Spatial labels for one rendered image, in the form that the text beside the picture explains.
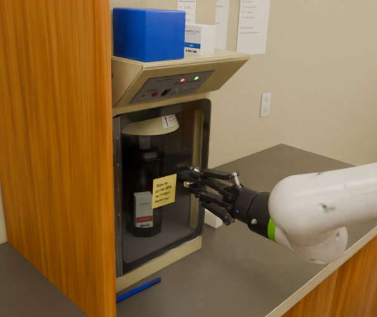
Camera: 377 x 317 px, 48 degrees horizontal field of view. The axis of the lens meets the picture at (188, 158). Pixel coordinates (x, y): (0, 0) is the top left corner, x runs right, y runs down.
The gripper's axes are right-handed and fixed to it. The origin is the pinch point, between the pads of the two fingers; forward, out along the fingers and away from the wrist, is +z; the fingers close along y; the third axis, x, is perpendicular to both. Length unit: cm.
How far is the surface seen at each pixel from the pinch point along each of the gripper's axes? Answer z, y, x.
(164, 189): 3.5, -1.9, 5.5
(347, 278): -22, -44, -55
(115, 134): 3.5, 15.0, 19.8
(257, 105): 48, -4, -94
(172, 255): 4.7, -23.5, 1.0
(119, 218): 3.5, -4.9, 19.4
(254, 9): 48, 39, -85
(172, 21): -6.1, 38.1, 13.5
